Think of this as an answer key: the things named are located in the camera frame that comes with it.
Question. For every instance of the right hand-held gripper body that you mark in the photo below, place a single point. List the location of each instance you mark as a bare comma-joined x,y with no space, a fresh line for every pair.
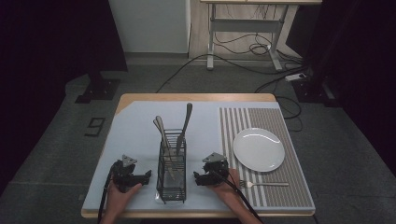
215,171

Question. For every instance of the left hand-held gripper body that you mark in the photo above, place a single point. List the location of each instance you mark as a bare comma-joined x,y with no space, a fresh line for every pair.
123,177

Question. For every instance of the person's left hand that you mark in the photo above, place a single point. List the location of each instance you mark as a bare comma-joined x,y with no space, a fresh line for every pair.
120,197

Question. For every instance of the person's right hand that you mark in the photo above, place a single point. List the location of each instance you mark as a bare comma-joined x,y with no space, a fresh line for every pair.
223,190

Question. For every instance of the light blue table mat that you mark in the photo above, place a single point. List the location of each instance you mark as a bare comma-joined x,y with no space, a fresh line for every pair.
134,137

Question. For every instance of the silver cutlery piece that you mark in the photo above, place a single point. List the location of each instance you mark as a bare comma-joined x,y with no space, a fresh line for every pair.
162,130
157,126

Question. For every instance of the white round plate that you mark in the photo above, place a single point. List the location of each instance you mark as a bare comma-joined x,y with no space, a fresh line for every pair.
259,150

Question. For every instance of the silver fork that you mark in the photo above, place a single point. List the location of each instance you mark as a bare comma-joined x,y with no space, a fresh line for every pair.
264,184

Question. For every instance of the grey striped placemat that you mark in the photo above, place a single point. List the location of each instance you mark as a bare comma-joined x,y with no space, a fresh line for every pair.
295,186

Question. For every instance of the black stand base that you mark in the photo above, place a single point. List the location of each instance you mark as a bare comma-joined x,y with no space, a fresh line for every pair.
99,90

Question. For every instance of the white power strip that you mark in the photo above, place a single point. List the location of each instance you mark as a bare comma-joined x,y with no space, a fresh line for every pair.
295,76

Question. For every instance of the dark stand foot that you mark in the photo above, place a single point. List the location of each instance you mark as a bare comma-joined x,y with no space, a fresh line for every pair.
313,91

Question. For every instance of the dark curtain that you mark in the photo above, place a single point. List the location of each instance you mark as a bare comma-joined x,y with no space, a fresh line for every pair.
46,62
361,62

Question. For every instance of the white cabinet panel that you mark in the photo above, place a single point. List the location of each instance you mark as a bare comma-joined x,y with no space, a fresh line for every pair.
149,25

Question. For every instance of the white desk with metal frame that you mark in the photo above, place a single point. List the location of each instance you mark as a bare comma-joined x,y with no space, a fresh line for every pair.
246,25

